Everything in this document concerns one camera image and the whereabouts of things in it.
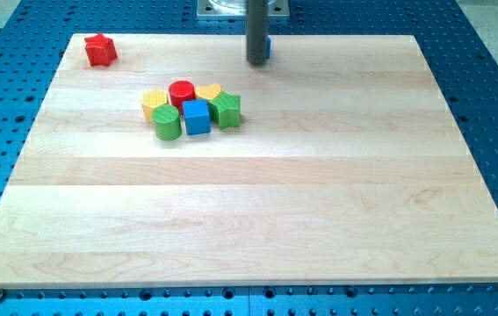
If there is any green star block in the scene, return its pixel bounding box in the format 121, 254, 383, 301
209, 91, 241, 130

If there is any blue cube block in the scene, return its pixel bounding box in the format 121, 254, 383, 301
183, 99, 211, 135

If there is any red star block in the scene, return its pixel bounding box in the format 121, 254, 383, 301
84, 33, 118, 67

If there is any yellow heart block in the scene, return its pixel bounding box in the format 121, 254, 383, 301
195, 83, 221, 101

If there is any green cylinder block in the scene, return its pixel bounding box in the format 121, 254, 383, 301
152, 104, 182, 140

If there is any red cylinder block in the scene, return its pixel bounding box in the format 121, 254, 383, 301
169, 80, 196, 115

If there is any light wooden board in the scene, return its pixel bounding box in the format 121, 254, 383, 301
0, 33, 498, 289

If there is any yellow hexagon block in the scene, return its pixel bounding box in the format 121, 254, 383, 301
141, 90, 168, 124

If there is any blue block behind rod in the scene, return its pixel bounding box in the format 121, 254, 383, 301
265, 36, 271, 60

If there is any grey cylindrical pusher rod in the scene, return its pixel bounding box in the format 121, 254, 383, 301
246, 0, 268, 66

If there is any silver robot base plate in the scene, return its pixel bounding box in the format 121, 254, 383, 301
194, 0, 290, 20

